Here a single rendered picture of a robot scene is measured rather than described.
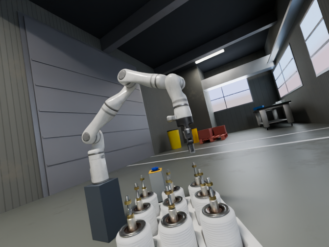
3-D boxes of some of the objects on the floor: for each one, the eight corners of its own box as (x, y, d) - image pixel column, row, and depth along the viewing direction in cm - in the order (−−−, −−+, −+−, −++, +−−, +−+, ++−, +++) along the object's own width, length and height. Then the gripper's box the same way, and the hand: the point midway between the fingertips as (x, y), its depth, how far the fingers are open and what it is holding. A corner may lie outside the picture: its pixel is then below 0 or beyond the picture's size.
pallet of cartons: (206, 140, 642) (203, 129, 646) (227, 135, 605) (224, 124, 610) (199, 144, 527) (196, 131, 532) (226, 139, 490) (222, 125, 495)
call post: (160, 234, 77) (148, 173, 80) (161, 227, 84) (150, 170, 87) (174, 232, 77) (161, 170, 80) (174, 224, 84) (161, 168, 87)
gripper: (193, 112, 60) (203, 152, 59) (190, 116, 75) (198, 148, 74) (175, 116, 61) (184, 156, 59) (175, 120, 76) (183, 152, 74)
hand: (191, 149), depth 67 cm, fingers open, 6 cm apart
